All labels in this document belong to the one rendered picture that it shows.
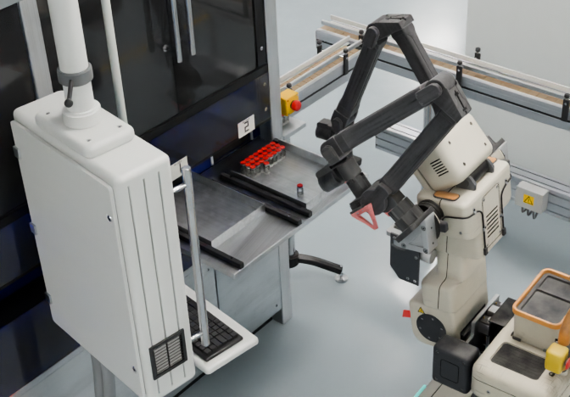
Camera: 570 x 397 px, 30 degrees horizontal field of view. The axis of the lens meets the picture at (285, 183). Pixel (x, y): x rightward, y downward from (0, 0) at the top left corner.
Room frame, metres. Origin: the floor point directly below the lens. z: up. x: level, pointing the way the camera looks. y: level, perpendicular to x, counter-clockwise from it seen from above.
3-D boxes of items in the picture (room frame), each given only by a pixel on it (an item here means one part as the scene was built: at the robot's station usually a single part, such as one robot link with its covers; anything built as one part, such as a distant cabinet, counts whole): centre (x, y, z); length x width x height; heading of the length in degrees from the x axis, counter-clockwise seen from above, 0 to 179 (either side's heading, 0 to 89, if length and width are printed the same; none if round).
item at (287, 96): (3.44, -0.02, 0.99); 0.08 x 0.07 x 0.07; 49
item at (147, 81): (2.84, 0.49, 1.50); 0.47 x 0.01 x 0.59; 139
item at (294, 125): (3.47, 0.00, 0.87); 0.14 x 0.13 x 0.02; 49
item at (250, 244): (3.00, 0.12, 0.87); 0.70 x 0.48 x 0.02; 139
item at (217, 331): (2.47, 0.33, 0.82); 0.40 x 0.14 x 0.02; 41
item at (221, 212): (2.91, 0.28, 0.90); 0.34 x 0.26 x 0.04; 49
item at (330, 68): (3.74, -0.10, 0.92); 0.69 x 0.16 x 0.16; 139
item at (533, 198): (3.45, -0.97, 0.50); 0.12 x 0.05 x 0.09; 49
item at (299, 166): (3.10, -0.03, 0.90); 0.34 x 0.26 x 0.04; 48
